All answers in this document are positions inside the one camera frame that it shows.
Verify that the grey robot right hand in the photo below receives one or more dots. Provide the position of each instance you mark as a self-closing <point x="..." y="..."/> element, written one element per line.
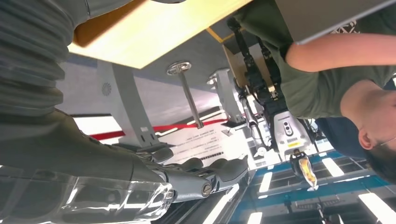
<point x="77" y="160"/>

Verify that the person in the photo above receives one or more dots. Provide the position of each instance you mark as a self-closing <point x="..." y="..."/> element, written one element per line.
<point x="312" y="89"/>

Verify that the white gantry leg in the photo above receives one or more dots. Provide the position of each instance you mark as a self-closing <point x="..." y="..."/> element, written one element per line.
<point x="227" y="95"/>
<point x="130" y="108"/>

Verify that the red barrier belt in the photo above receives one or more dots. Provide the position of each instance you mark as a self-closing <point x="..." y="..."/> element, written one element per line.
<point x="173" y="126"/>

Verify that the white printed sign board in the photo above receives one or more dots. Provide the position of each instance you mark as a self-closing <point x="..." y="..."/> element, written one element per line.
<point x="204" y="142"/>

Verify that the light wooden desk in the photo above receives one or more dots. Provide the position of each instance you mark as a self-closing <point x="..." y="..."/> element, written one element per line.
<point x="148" y="31"/>

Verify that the black and white humanoid robot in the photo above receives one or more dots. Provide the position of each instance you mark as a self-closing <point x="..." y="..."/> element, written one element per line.
<point x="289" y="130"/>

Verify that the rectangular ceiling light panel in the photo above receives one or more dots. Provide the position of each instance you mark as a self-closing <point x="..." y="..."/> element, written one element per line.
<point x="379" y="208"/>
<point x="332" y="167"/>

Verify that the grey laptop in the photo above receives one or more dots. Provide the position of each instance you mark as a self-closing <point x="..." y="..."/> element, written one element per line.
<point x="318" y="18"/>

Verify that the silver stanchion post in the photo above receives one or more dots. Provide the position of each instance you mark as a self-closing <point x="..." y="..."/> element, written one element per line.
<point x="188" y="92"/>

